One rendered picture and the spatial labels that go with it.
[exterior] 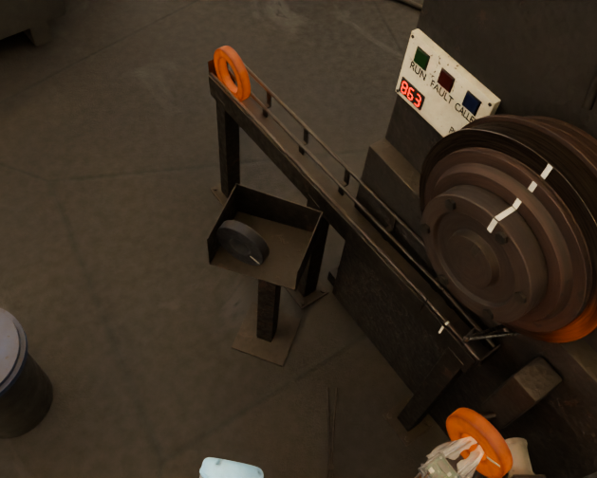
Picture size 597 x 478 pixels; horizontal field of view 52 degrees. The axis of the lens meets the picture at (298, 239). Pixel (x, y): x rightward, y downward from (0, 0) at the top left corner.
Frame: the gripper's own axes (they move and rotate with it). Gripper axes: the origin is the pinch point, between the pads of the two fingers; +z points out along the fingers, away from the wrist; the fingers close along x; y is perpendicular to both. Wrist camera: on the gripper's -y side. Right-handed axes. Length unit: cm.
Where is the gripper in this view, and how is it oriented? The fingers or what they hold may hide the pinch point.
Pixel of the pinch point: (480, 441)
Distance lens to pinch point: 138.2
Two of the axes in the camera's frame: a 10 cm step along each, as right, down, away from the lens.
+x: -5.8, -7.2, 3.8
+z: 8.0, -5.9, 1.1
